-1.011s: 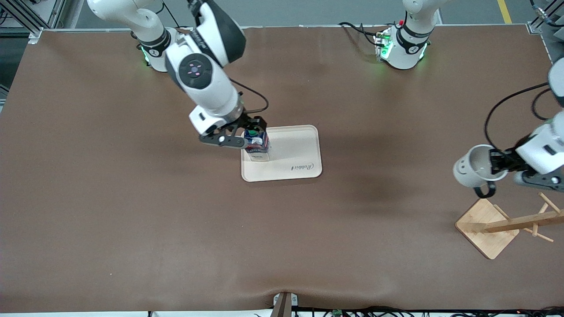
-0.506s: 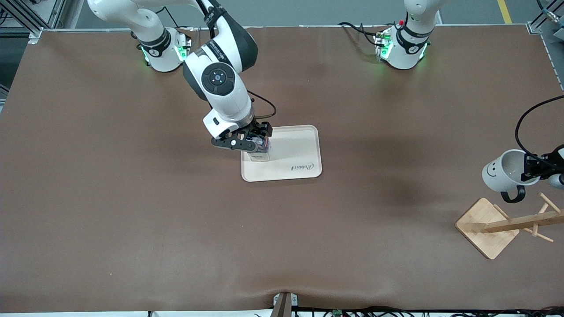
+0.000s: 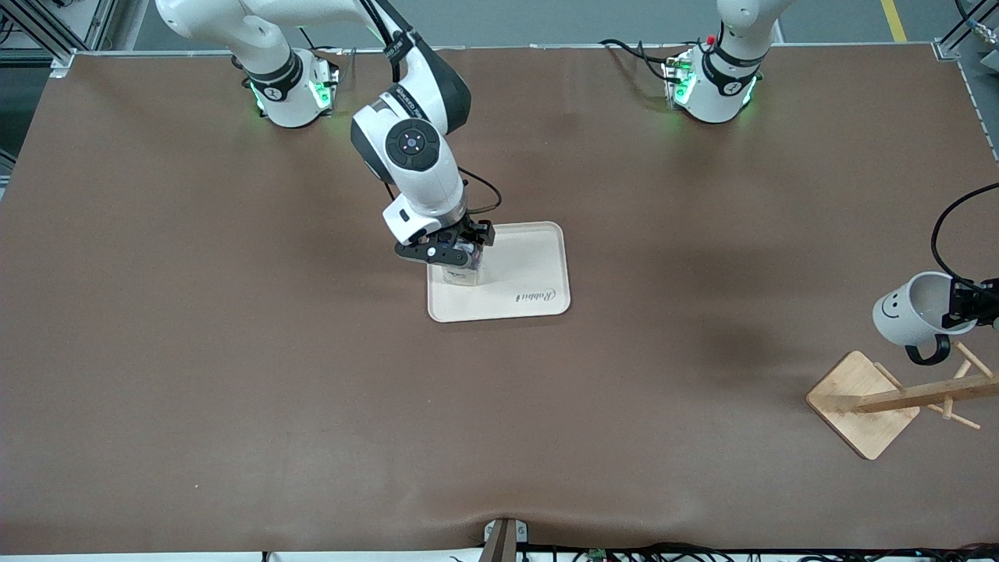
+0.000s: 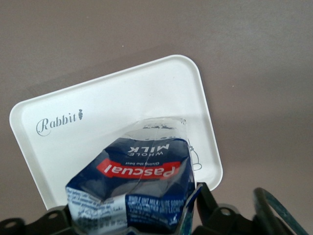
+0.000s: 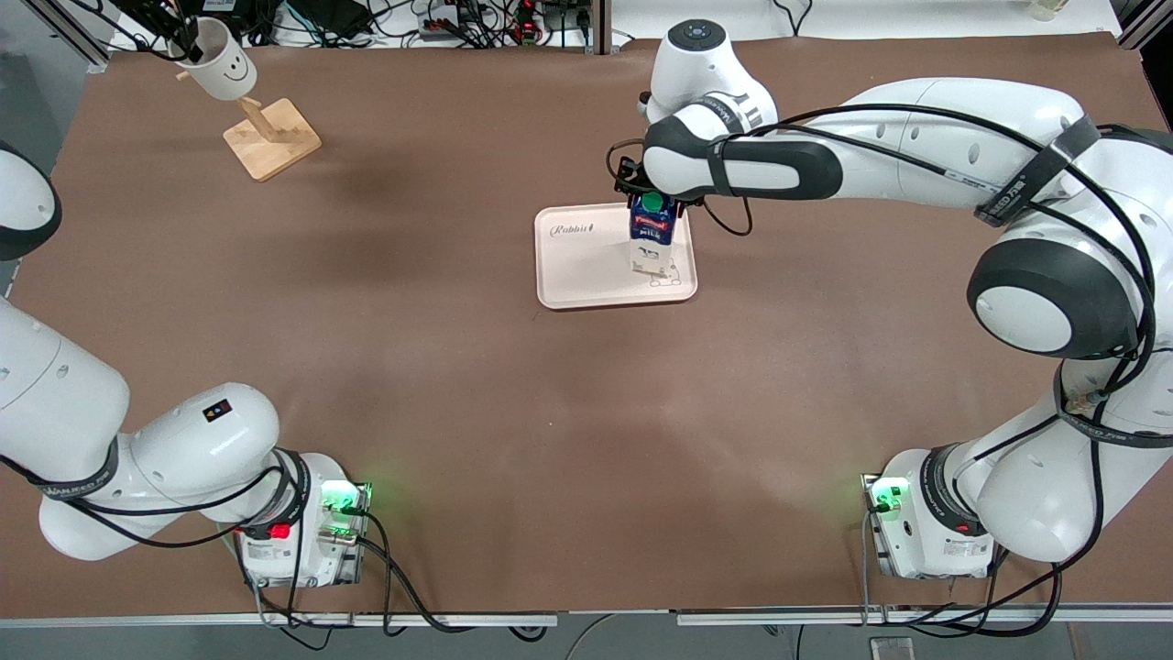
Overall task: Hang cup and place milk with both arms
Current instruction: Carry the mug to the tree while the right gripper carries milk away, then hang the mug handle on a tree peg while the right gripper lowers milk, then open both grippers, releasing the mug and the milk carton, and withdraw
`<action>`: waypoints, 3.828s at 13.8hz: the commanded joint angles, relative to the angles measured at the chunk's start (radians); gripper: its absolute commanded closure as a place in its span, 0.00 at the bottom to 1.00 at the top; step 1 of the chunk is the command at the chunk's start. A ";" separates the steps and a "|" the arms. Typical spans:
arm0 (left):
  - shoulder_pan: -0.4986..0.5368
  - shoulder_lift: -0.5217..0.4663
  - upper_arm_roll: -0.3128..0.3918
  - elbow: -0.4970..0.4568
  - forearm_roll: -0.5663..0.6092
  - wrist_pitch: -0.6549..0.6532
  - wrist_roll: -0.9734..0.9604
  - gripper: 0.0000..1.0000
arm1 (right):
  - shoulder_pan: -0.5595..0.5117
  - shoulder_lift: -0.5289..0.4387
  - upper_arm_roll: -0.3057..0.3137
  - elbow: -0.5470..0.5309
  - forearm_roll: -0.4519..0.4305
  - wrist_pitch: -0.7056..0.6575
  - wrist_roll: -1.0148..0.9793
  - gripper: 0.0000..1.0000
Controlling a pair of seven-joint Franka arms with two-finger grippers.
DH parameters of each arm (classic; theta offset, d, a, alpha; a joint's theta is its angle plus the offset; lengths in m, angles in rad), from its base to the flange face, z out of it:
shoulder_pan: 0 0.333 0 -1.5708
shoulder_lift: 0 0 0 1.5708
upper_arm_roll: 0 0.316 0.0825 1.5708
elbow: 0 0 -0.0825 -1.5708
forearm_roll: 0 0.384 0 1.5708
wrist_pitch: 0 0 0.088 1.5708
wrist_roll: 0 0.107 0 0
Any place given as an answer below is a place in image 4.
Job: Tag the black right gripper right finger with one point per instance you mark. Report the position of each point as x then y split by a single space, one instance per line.
220 220

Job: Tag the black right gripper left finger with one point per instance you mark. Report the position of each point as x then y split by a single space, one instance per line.
36 225

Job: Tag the cream rabbit print tray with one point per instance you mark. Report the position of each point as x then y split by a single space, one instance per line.
110 102

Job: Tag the blue milk carton green cap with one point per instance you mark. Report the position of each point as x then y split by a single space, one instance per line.
137 183

